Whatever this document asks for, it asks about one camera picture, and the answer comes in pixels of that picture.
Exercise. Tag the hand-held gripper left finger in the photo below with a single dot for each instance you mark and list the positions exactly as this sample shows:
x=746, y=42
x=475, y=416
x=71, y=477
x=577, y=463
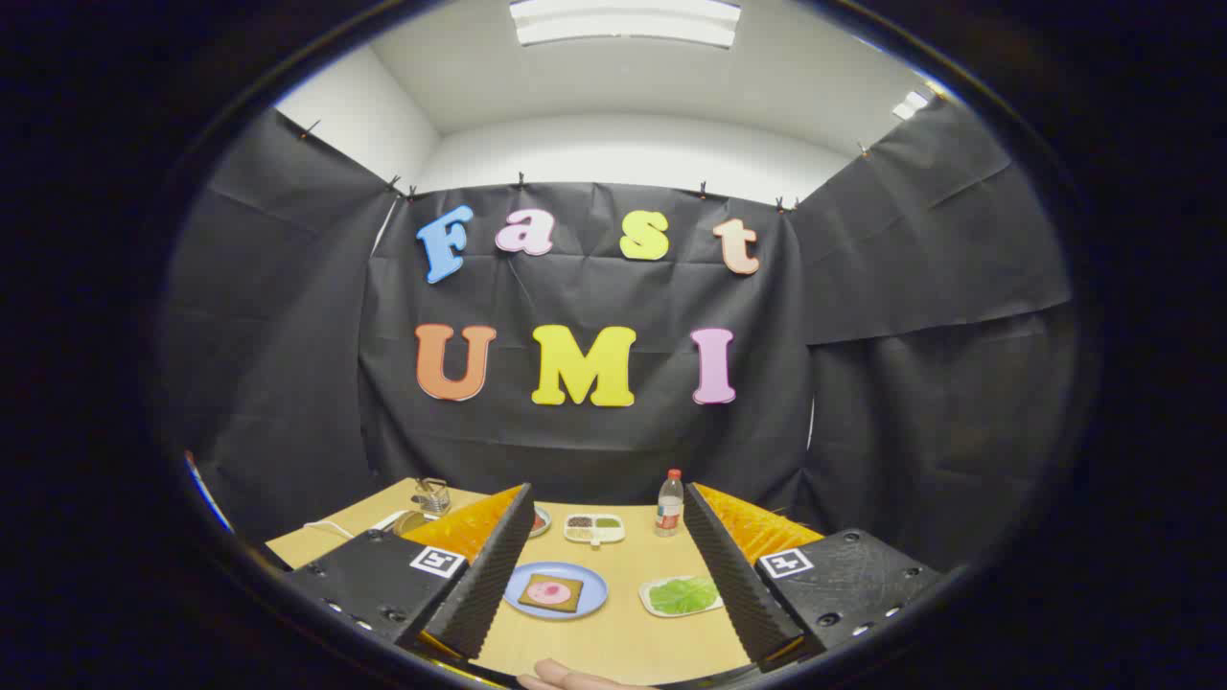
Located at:
x=494, y=565

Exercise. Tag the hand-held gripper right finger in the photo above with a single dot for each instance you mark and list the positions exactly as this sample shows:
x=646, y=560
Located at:
x=729, y=575

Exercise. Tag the green lettuce leaf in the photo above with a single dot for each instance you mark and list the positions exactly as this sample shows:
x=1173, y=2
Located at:
x=682, y=596

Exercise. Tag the pale green plate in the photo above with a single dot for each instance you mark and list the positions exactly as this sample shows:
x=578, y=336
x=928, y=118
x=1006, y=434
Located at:
x=541, y=522

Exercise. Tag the brown toast slice with ham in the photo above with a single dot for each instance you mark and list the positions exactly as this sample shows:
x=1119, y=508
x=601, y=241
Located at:
x=551, y=594

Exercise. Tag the white square plate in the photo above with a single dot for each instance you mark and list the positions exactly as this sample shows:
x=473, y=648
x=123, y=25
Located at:
x=652, y=606

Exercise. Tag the clear water bottle red cap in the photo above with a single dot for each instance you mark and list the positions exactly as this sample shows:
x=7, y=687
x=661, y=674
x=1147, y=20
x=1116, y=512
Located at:
x=669, y=508

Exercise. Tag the clear utensil holder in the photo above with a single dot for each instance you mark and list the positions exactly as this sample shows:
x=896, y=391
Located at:
x=433, y=496

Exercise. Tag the blue round plate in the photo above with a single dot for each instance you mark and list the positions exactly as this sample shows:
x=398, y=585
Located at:
x=590, y=586

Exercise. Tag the white sectioned spice dish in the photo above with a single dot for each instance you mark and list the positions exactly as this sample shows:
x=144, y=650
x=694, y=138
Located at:
x=594, y=527

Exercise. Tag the black backdrop cloth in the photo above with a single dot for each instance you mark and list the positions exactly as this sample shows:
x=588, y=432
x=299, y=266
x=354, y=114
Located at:
x=575, y=450

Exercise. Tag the small ceiling light panel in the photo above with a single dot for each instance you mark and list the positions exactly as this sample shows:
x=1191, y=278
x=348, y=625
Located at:
x=911, y=103

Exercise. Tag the large ceiling light panel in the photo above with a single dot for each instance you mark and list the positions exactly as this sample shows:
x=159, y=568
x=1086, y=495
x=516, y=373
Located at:
x=623, y=21

